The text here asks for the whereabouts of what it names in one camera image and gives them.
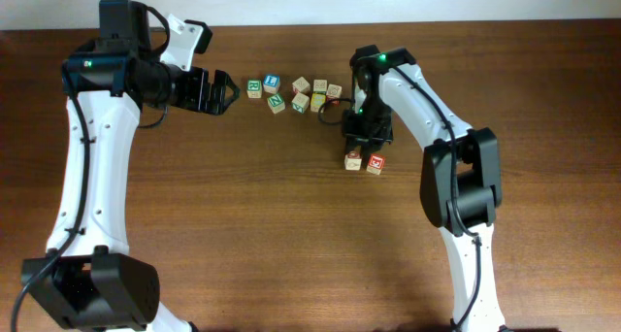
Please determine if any green N block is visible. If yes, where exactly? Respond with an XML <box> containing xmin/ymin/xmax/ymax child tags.
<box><xmin>267</xmin><ymin>93</ymin><xmax>286</xmax><ymax>114</ymax></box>

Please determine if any green R block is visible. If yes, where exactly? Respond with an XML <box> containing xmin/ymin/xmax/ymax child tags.
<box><xmin>246</xmin><ymin>80</ymin><xmax>263</xmax><ymax>99</ymax></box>

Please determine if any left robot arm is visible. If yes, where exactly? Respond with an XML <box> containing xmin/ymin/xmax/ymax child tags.
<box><xmin>21</xmin><ymin>39</ymin><xmax>240</xmax><ymax>331</ymax></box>

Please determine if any blue L block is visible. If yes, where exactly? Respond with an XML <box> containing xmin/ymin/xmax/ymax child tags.
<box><xmin>263</xmin><ymin>74</ymin><xmax>280</xmax><ymax>94</ymax></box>

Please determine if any wooden block with 9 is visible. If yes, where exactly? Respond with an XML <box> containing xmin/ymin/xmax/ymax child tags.
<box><xmin>291</xmin><ymin>92</ymin><xmax>311</xmax><ymax>114</ymax></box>

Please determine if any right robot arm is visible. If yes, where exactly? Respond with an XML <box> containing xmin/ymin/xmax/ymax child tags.
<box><xmin>342</xmin><ymin>45</ymin><xmax>507</xmax><ymax>331</ymax></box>

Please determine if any red Q block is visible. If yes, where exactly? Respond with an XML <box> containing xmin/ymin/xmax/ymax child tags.
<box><xmin>344</xmin><ymin>150</ymin><xmax>362</xmax><ymax>171</ymax></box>

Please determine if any wooden block with 5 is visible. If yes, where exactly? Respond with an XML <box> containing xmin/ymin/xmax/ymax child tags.
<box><xmin>326</xmin><ymin>83</ymin><xmax>343</xmax><ymax>104</ymax></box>

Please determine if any red E block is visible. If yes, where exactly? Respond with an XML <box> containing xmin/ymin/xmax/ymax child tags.
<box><xmin>366</xmin><ymin>153</ymin><xmax>386</xmax><ymax>175</ymax></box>

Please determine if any yellow framed block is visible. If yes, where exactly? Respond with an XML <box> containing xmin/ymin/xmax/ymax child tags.
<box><xmin>310</xmin><ymin>93</ymin><xmax>326</xmax><ymax>113</ymax></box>

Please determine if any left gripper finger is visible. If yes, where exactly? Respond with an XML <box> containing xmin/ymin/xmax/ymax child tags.
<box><xmin>212</xmin><ymin>70</ymin><xmax>240</xmax><ymax>95</ymax></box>
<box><xmin>207</xmin><ymin>92</ymin><xmax>238</xmax><ymax>116</ymax></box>

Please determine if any wooden block with 2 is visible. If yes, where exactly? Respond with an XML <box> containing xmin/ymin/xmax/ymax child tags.
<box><xmin>292</xmin><ymin>77</ymin><xmax>311</xmax><ymax>94</ymax></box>

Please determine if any yellow K block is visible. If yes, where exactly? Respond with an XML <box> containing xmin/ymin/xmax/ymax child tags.
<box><xmin>312</xmin><ymin>80</ymin><xmax>328</xmax><ymax>94</ymax></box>

